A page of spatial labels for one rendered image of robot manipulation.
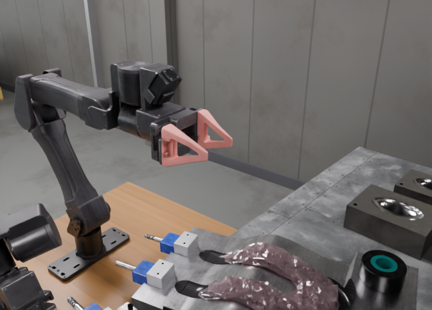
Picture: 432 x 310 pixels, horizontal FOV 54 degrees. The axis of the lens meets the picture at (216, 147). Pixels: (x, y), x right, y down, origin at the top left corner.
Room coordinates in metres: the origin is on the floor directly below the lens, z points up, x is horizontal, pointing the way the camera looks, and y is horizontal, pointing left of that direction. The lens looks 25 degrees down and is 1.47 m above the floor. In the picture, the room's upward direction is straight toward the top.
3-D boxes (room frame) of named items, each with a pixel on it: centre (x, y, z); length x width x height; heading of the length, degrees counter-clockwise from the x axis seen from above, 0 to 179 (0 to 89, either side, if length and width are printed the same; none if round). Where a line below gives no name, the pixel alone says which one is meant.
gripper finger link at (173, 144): (0.60, 0.04, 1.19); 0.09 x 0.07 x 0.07; 53
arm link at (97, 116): (0.72, 0.16, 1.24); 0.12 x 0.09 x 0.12; 53
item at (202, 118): (0.63, 0.02, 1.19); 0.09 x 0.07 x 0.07; 53
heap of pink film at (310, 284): (0.63, -0.11, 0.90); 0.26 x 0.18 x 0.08; 65
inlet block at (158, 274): (0.70, 0.16, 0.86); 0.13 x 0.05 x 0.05; 65
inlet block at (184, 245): (0.80, 0.11, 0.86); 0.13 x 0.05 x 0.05; 65
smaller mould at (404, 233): (0.92, -0.47, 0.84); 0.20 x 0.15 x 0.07; 47
